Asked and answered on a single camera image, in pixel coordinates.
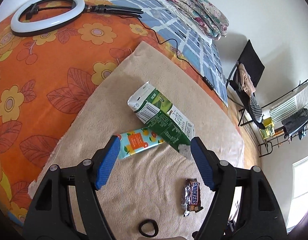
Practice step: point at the blue plaid bedsheet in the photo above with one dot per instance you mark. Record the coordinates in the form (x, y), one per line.
(201, 55)

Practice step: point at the black clothes drying rack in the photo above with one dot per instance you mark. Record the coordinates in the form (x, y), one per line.
(289, 114)

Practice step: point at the green white milk carton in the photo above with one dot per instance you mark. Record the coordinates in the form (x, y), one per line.
(162, 117)

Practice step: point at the white ring light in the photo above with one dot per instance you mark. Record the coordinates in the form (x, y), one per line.
(37, 17)

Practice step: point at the beige fleece blanket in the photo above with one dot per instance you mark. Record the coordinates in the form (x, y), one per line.
(148, 184)

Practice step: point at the yellow box on rack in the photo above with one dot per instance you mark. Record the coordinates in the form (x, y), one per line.
(268, 130)

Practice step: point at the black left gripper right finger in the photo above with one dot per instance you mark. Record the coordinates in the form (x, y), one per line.
(244, 205)

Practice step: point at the folded floral quilt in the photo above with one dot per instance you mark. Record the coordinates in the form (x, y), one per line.
(208, 18)

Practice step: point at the brown Snickers wrapper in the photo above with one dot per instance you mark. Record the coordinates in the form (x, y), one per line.
(191, 197)

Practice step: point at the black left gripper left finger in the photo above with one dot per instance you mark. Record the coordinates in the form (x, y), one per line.
(50, 215)

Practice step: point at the light blue orange wrapper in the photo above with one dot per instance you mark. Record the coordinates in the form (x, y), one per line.
(137, 141)

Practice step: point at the black folding chair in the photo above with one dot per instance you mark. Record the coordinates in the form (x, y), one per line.
(244, 78)

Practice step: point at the orange floral bedsheet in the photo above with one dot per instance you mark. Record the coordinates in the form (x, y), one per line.
(46, 79)

